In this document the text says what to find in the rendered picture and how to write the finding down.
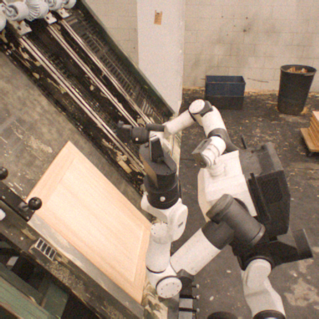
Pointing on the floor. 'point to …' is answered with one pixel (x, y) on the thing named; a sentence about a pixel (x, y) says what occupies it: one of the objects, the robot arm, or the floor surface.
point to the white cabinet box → (162, 46)
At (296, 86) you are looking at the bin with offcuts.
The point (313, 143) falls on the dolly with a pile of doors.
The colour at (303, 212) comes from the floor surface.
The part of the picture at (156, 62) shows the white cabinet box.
